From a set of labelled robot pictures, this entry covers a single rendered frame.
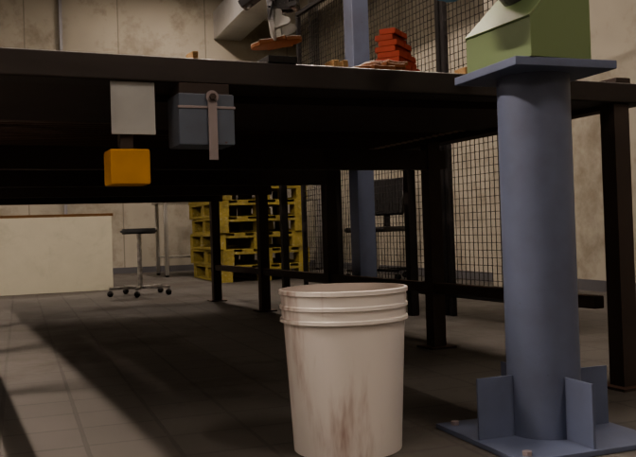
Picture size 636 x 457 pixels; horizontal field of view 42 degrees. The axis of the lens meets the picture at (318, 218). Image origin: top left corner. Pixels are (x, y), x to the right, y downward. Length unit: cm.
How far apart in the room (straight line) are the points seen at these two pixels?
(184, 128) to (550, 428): 108
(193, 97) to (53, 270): 621
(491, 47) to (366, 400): 86
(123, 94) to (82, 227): 619
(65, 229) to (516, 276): 646
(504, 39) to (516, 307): 61
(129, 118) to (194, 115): 15
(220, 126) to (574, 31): 83
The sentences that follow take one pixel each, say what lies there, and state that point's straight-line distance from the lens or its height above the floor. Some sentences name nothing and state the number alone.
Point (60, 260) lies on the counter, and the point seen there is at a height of 30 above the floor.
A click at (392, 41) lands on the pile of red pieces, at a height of 124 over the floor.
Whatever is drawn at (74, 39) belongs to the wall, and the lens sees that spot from 1177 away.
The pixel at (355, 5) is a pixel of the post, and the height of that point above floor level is 167.
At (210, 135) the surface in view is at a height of 73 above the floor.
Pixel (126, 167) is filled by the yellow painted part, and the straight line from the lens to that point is 190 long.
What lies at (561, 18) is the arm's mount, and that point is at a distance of 198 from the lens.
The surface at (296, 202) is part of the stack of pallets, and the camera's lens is 869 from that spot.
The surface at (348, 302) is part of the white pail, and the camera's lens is 180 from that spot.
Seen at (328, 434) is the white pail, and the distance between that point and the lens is 187.
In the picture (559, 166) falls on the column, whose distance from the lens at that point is 198.
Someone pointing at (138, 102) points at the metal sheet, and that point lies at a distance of 195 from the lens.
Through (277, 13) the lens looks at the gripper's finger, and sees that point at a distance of 231.
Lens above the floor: 51
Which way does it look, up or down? 1 degrees up
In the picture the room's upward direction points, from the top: 2 degrees counter-clockwise
